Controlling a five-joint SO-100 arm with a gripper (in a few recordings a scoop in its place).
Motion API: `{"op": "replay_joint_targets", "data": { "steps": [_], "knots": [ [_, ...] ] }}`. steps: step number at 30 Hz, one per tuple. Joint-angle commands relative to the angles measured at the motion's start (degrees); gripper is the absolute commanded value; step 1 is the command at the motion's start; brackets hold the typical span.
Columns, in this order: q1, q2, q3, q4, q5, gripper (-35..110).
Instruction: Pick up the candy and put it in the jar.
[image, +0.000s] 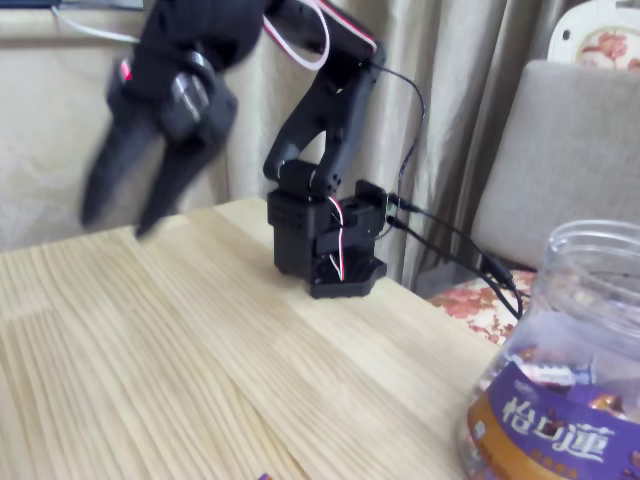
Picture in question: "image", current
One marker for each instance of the purple candy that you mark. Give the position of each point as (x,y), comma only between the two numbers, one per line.
(265,476)

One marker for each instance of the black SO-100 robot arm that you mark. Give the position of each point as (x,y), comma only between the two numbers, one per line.
(320,125)

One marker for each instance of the clear plastic jar purple label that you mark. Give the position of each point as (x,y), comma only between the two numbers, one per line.
(550,430)

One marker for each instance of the floral seat cushion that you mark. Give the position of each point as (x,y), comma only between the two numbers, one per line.
(465,305)

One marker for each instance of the grey upholstered chair backrest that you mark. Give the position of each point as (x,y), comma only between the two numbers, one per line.
(575,150)

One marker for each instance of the white floral decorated object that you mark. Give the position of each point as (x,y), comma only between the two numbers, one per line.
(607,45)

